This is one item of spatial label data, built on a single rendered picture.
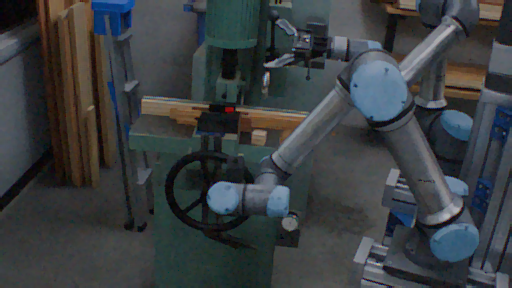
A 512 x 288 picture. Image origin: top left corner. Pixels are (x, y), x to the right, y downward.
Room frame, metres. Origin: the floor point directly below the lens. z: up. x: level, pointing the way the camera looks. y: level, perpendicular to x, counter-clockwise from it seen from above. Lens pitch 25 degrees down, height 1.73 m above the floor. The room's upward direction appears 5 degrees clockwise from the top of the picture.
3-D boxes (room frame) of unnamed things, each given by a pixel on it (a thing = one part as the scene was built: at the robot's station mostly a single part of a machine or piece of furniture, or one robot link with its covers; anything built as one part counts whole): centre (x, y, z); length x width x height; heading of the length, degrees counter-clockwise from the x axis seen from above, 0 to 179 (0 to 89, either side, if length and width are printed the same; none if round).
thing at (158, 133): (1.80, 0.12, 0.87); 0.61 x 0.30 x 0.06; 88
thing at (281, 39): (2.12, -0.05, 1.23); 0.09 x 0.08 x 0.15; 178
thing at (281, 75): (2.09, -0.06, 1.02); 0.09 x 0.07 x 0.12; 88
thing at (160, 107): (1.93, 0.11, 0.93); 0.60 x 0.02 x 0.05; 88
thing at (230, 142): (1.72, 0.12, 0.92); 0.15 x 0.13 x 0.09; 88
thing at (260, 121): (1.91, 0.01, 0.92); 0.59 x 0.02 x 0.04; 88
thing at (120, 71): (2.62, 0.64, 0.58); 0.27 x 0.25 x 1.16; 84
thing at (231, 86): (1.93, 0.10, 1.03); 0.14 x 0.07 x 0.09; 178
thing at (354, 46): (1.74, -0.31, 1.25); 0.11 x 0.08 x 0.09; 87
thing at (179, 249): (2.03, 0.10, 0.36); 0.58 x 0.45 x 0.71; 178
